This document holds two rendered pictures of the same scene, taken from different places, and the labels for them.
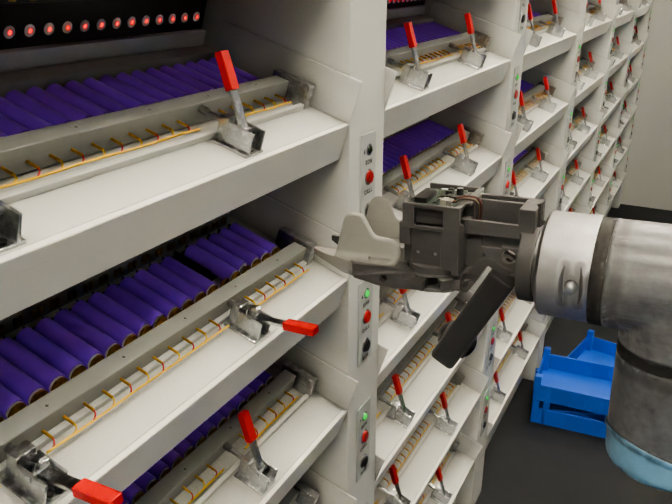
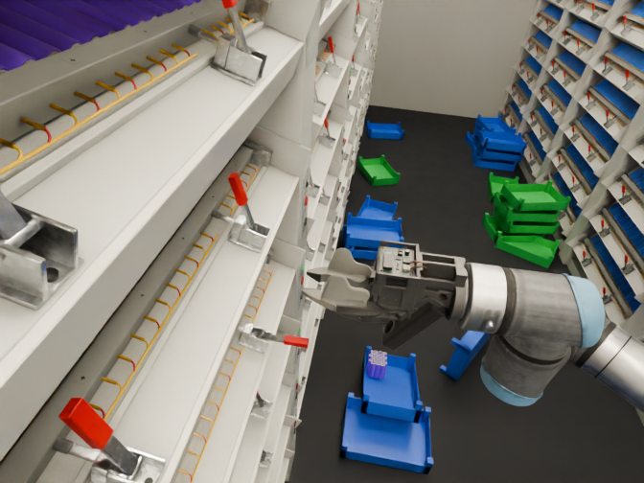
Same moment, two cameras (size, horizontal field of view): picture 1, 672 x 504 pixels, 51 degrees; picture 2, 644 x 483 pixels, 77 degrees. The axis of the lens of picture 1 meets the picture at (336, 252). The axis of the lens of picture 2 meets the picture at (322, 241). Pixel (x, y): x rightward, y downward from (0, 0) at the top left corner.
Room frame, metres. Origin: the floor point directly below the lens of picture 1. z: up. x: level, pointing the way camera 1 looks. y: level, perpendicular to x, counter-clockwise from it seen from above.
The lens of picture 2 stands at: (0.26, 0.15, 1.43)
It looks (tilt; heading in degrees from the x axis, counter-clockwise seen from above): 38 degrees down; 339
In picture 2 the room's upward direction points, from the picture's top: 5 degrees clockwise
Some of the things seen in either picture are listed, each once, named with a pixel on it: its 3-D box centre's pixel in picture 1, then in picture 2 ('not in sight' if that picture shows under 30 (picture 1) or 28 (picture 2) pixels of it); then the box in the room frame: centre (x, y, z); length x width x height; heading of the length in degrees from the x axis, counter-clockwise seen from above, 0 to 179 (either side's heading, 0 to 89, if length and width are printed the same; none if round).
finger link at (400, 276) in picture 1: (400, 269); (368, 305); (0.59, -0.06, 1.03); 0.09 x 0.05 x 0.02; 70
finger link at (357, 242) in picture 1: (354, 241); (334, 289); (0.61, -0.02, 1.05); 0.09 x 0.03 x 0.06; 70
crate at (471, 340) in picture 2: not in sight; (471, 339); (1.05, -0.87, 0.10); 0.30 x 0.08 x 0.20; 119
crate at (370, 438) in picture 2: not in sight; (386, 431); (0.83, -0.38, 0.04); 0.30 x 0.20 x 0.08; 62
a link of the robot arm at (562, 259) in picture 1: (565, 266); (475, 298); (0.54, -0.19, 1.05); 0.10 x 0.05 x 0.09; 152
